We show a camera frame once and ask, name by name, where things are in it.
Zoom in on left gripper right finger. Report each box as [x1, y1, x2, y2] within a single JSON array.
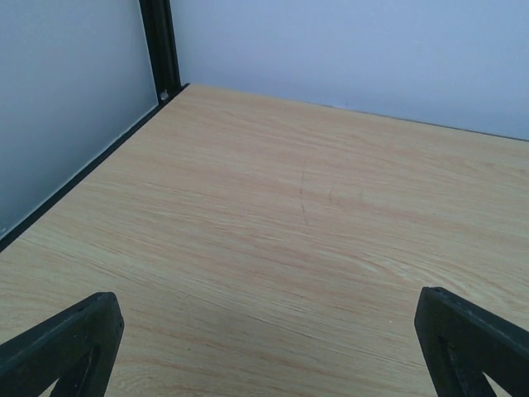
[[414, 287, 528, 396]]

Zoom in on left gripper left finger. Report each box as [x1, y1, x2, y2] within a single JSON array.
[[1, 292, 124, 396]]

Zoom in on black aluminium frame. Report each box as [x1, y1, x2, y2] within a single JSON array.
[[0, 0, 529, 253]]

